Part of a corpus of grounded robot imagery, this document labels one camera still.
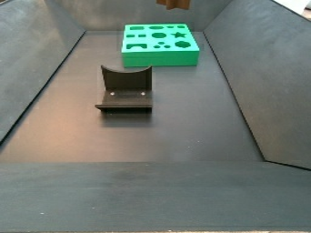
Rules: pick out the brown star prism block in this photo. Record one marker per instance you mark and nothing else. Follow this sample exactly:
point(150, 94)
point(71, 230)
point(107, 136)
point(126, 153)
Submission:
point(171, 4)

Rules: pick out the green shape sorter board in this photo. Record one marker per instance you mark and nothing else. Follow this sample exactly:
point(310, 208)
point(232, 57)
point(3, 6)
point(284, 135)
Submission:
point(159, 45)

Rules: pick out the black curved holder stand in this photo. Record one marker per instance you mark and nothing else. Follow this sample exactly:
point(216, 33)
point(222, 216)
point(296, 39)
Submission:
point(127, 89)

